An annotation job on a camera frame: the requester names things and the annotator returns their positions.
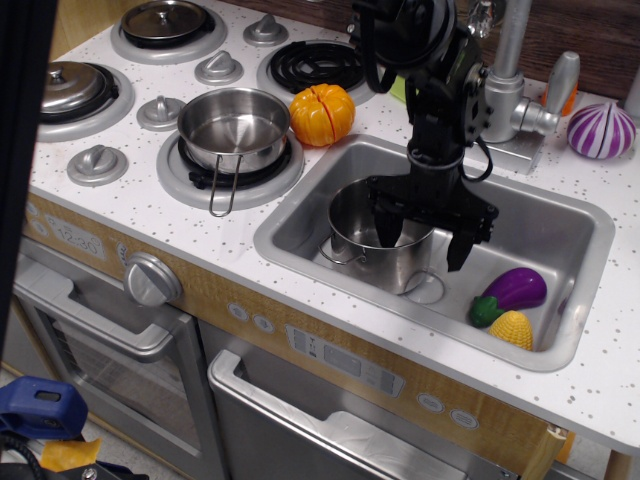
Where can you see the silver stove knob front left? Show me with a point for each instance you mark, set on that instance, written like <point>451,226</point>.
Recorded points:
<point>97,166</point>

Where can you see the large silver oven dial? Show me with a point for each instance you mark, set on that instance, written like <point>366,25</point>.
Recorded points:
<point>149,282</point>

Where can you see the silver stove knob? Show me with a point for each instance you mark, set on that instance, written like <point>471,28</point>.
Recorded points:
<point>160,114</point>
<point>266,32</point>
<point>97,166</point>
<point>219,70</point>

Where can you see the tall steel pot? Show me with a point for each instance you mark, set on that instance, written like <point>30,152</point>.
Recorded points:
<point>394,257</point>

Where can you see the green plastic plate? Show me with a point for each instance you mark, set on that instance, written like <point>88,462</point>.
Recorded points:
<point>397,90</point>

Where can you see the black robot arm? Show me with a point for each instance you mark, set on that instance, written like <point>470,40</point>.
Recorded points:
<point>445,76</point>

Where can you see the yellow toy corn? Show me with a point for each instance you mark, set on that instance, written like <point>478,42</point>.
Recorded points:
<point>515,328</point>

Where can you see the steel saucepan with wire handle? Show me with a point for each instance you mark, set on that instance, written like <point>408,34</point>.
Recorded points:
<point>234,131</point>

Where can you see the purple toy eggplant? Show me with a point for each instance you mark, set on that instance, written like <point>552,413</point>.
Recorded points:
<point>516,289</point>

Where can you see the silver dishwasher door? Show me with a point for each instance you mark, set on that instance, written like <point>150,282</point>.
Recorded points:
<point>278,421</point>

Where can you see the orange toy behind faucet handle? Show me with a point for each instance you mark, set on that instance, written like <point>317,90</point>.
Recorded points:
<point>569,104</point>

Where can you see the silver oven door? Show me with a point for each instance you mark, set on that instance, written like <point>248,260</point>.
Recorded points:
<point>140,370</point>

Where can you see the purple striped toy onion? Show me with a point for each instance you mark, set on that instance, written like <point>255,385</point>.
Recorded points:
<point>601,131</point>

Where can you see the steel pot lid rear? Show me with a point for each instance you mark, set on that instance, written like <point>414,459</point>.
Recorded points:
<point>163,21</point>

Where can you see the steel pot lid left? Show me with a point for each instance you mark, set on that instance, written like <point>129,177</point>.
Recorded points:
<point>70,85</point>

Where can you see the steel pot lid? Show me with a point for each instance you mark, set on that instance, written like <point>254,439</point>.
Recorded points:
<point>163,21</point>
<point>70,85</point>

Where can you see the grey toy sink basin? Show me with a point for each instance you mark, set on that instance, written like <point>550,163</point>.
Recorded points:
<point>566,241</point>

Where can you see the silver faucet lever handle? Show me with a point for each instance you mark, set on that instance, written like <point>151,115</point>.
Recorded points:
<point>562,81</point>

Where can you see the blue clamp tool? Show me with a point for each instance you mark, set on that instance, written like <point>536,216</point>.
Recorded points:
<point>38,408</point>

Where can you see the silver toy faucet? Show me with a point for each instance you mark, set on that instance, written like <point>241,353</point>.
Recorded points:
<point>517,126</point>

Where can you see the black coil burner rear right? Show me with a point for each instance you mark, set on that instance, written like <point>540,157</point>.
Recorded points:
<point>303,64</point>

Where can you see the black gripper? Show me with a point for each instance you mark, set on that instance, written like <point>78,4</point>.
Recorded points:
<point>434,192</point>

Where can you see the orange toy pumpkin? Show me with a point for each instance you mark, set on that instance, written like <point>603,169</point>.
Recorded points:
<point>322,114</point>

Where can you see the silver stove knob rear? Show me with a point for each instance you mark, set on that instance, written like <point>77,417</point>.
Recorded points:
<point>266,32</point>

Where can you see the silver stove knob left centre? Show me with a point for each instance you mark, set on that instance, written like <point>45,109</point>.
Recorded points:
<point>160,114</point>

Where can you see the yellow cloth scrap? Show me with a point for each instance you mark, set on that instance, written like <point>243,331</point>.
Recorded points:
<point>62,455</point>

